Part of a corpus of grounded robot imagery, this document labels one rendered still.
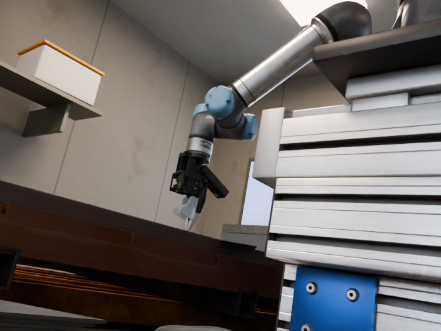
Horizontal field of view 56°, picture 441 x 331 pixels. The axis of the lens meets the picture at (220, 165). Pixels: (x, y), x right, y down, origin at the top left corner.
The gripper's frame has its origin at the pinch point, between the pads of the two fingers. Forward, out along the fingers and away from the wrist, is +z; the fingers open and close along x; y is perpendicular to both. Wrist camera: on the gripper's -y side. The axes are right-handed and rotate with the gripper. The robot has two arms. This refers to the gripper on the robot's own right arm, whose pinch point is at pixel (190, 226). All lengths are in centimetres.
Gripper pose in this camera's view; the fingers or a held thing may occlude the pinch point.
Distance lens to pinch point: 117.8
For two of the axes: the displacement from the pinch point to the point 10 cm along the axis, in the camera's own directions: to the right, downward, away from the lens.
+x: 5.4, -1.3, -8.3
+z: -1.7, 9.5, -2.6
